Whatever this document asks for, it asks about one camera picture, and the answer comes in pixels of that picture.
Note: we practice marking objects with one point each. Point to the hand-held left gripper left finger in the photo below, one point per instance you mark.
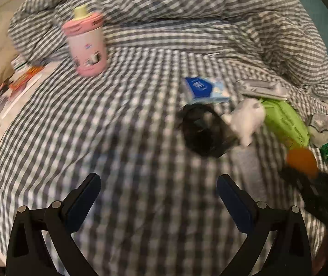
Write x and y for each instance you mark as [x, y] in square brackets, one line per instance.
[85, 201]

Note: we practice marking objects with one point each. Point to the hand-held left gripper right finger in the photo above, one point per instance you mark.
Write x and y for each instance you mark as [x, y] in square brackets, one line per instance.
[233, 201]

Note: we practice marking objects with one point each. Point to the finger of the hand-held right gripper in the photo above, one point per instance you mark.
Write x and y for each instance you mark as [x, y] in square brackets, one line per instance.
[297, 182]

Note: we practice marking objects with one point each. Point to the orange round object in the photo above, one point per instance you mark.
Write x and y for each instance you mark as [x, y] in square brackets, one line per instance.
[302, 161]

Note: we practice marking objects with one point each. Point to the black plastic bag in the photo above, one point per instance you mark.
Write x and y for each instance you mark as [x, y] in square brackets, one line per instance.
[202, 133]

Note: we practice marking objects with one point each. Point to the green pouch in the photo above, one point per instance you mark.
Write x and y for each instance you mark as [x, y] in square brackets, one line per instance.
[286, 120]

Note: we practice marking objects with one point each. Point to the white packet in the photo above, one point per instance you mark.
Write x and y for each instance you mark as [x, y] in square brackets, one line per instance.
[322, 123]

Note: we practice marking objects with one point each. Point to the grey gingham bed sheet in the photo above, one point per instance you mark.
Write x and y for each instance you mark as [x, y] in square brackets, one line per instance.
[109, 126]

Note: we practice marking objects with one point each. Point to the white plush toy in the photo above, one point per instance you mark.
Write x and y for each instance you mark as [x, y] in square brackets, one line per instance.
[247, 119]

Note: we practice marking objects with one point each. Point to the grey ribbed plastic part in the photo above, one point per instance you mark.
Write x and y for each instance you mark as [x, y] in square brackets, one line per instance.
[263, 87]

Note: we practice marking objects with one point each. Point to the blue tissue packet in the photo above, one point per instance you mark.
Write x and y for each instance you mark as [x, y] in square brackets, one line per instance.
[202, 89]

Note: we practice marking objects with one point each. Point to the pink cup with yellow lid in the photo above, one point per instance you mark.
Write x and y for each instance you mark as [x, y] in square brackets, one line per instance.
[86, 49]

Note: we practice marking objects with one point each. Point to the grey gingham duvet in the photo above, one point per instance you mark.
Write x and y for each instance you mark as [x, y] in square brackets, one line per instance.
[181, 3]

